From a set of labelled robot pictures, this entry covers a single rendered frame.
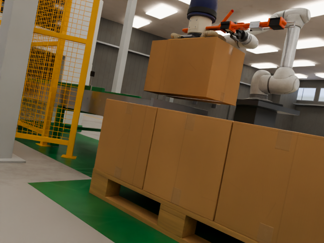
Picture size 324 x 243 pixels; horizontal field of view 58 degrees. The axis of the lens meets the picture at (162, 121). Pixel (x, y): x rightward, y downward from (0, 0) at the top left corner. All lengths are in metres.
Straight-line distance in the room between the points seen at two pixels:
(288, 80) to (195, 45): 0.87
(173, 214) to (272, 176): 0.47
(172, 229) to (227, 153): 0.42
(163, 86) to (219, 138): 1.09
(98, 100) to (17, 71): 0.66
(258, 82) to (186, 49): 0.81
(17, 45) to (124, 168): 1.17
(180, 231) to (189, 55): 1.23
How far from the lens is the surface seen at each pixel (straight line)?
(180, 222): 1.32
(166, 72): 2.21
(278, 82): 2.61
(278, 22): 2.04
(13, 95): 2.25
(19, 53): 2.25
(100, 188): 1.69
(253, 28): 2.11
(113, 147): 1.61
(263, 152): 1.11
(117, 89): 5.47
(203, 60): 2.02
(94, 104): 2.54
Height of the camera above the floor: 0.53
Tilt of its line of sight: 2 degrees down
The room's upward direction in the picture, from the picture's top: 11 degrees clockwise
